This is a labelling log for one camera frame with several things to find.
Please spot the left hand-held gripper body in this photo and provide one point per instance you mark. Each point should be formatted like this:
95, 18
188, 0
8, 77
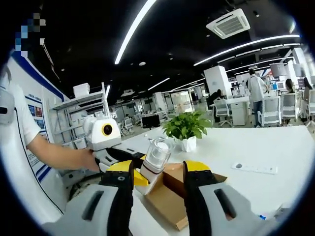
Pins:
98, 132

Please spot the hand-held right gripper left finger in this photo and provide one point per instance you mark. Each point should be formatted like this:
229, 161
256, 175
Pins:
118, 196

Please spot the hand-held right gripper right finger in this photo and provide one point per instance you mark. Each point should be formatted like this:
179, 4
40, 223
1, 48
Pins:
199, 196

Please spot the brown cardboard shoe box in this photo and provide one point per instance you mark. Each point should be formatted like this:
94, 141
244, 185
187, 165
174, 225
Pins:
167, 204

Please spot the white bottle clear cap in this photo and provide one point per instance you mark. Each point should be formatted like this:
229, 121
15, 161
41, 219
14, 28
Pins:
157, 152

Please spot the blue soft wet wipes pack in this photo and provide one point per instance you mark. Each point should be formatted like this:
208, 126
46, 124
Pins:
262, 217

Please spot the person's left hand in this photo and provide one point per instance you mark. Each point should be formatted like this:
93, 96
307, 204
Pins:
87, 161

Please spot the metal storage rack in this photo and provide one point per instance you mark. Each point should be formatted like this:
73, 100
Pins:
71, 106

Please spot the black desktop monitor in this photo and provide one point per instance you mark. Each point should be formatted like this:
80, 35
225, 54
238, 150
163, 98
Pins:
150, 121

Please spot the stack of white storage bins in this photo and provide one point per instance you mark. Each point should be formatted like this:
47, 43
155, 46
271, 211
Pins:
81, 90

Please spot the white blue display board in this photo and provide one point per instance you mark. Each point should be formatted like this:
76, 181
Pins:
49, 118

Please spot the white power strip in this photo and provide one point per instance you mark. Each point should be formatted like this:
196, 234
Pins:
256, 168

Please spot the green plant in white pot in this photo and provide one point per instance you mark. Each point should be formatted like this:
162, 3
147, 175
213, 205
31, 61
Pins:
187, 125

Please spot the person's white shirt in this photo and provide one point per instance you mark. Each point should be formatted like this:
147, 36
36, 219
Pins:
22, 118

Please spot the ceiling light strip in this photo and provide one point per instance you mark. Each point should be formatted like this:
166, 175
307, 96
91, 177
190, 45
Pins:
246, 46
137, 27
158, 83

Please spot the white office chair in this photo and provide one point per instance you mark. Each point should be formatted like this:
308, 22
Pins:
289, 107
312, 103
222, 110
269, 110

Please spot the white office desk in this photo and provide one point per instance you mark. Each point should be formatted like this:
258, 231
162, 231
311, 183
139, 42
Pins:
240, 110

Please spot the grey chest device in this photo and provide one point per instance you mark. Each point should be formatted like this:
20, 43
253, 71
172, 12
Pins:
6, 105

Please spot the hanging dark monitor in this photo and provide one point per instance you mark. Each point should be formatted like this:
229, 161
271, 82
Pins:
278, 70
300, 70

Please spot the ceiling air conditioner vent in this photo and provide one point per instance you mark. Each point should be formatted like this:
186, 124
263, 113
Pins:
229, 23

